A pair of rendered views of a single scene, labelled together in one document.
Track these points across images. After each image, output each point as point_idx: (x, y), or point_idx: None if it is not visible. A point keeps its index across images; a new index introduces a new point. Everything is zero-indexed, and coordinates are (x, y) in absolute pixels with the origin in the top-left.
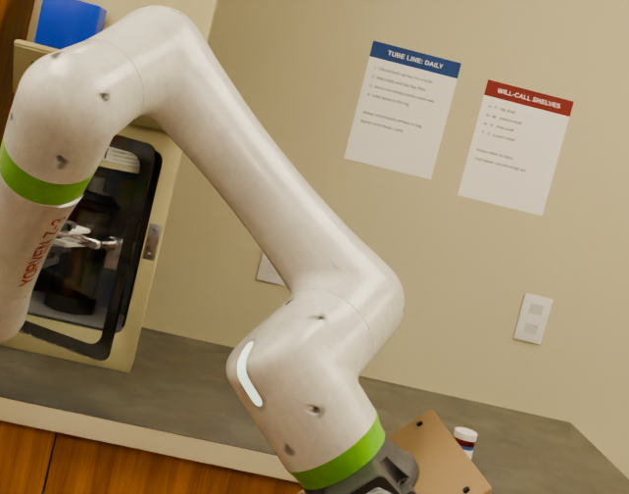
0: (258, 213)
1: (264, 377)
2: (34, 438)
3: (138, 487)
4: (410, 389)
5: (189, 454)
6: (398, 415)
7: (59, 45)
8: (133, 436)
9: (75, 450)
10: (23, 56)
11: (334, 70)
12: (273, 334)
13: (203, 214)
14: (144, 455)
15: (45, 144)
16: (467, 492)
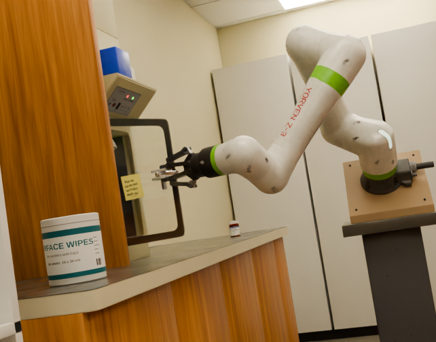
0: None
1: (393, 136)
2: (217, 270)
3: (234, 277)
4: None
5: (244, 249)
6: (172, 246)
7: (125, 74)
8: (236, 248)
9: (223, 269)
10: (116, 83)
11: None
12: (383, 125)
13: None
14: (231, 260)
15: (360, 68)
16: (414, 155)
